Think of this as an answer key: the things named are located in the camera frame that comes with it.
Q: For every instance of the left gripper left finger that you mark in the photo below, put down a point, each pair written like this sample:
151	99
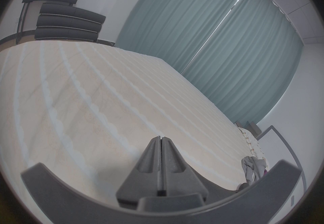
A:
129	187

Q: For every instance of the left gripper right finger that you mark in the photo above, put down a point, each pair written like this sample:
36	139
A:
189	185

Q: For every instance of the pile of clothes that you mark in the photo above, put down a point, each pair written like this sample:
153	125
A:
265	172

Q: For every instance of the bed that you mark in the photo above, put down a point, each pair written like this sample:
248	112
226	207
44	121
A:
101	96

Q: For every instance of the grey garment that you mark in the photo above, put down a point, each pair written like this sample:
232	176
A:
253	169

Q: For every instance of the white printed pillow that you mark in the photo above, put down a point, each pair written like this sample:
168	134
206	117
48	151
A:
253	142

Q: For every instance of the grey bedside table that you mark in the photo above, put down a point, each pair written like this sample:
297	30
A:
254	129

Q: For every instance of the blue-green curtain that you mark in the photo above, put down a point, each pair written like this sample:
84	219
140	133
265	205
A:
248	61
177	10

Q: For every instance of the black chest of drawers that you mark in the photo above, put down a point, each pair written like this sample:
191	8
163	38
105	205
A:
68	23

